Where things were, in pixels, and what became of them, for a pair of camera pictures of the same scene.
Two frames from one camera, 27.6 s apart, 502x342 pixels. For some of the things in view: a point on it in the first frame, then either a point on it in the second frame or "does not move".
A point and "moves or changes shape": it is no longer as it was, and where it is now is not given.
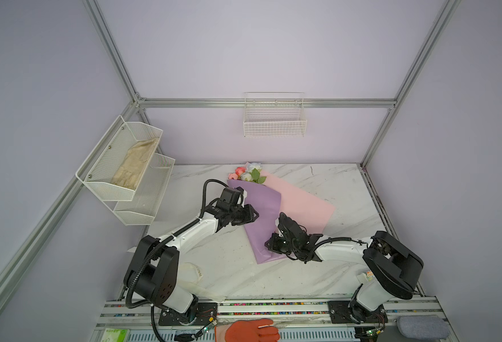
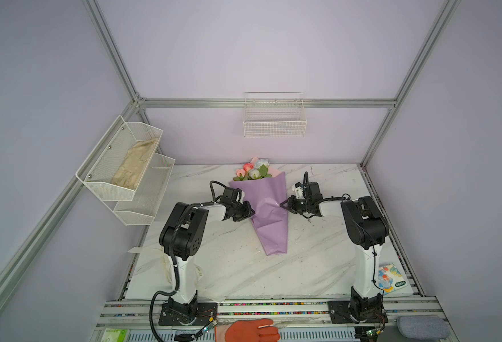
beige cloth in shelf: [133, 166] does not move
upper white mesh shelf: [113, 167] does not move
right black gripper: [272, 246] -> [292, 201]
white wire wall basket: [274, 114] does not move
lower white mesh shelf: [140, 211] does not move
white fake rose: [254, 169] -> [262, 165]
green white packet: [114, 335] does not move
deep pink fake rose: [239, 170] -> [247, 167]
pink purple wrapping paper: [270, 197] moves or changes shape
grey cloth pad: [422, 327] does not move
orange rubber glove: [247, 331] does not move
